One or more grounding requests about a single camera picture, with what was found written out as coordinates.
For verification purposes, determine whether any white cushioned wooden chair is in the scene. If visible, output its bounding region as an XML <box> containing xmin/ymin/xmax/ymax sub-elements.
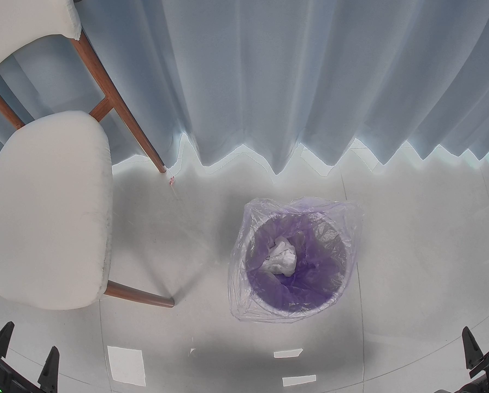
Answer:
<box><xmin>0</xmin><ymin>0</ymin><xmax>175</xmax><ymax>311</ymax></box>

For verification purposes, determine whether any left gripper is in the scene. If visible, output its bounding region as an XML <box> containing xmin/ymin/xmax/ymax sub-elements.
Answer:
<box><xmin>0</xmin><ymin>321</ymin><xmax>60</xmax><ymax>393</ymax></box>

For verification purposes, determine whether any white trash bin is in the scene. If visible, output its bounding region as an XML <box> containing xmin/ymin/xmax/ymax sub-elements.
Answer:
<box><xmin>244</xmin><ymin>212</ymin><xmax>351</xmax><ymax>315</ymax></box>

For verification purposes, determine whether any purple plastic bag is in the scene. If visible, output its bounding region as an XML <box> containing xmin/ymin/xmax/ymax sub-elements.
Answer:
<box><xmin>227</xmin><ymin>196</ymin><xmax>364</xmax><ymax>323</ymax></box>

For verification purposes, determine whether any pale blue curtain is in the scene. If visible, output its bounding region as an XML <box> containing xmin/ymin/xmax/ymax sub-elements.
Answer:
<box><xmin>0</xmin><ymin>0</ymin><xmax>489</xmax><ymax>177</ymax></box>

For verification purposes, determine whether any clear plastic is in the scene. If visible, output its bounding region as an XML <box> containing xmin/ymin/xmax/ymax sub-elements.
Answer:
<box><xmin>261</xmin><ymin>237</ymin><xmax>298</xmax><ymax>278</ymax></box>

